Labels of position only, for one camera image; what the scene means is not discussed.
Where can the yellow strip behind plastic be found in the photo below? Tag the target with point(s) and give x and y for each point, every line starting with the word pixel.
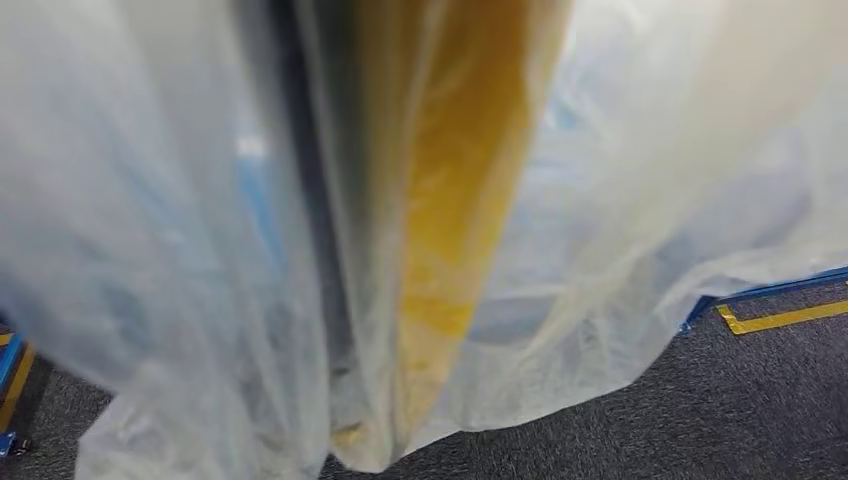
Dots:
pixel 457 199

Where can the translucent plastic sheet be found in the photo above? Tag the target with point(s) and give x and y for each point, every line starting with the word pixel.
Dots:
pixel 166 199

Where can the yellow floor tape mark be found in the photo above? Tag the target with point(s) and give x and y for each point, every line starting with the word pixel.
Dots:
pixel 16 391
pixel 782 319

